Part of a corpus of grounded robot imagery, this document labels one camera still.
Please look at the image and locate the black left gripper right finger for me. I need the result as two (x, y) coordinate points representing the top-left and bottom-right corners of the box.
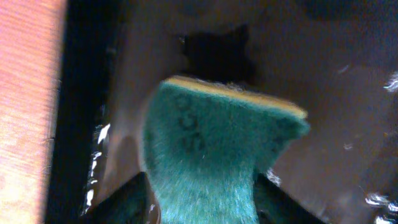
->
(254, 173), (324, 224)

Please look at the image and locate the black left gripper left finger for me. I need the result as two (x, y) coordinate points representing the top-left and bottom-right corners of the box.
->
(81, 172), (147, 224)

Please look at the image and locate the green yellow sponge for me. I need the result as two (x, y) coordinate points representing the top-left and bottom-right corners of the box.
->
(142, 77), (309, 223)

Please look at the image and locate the black rectangular tray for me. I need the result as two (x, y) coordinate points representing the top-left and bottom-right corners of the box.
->
(44, 0), (397, 223)

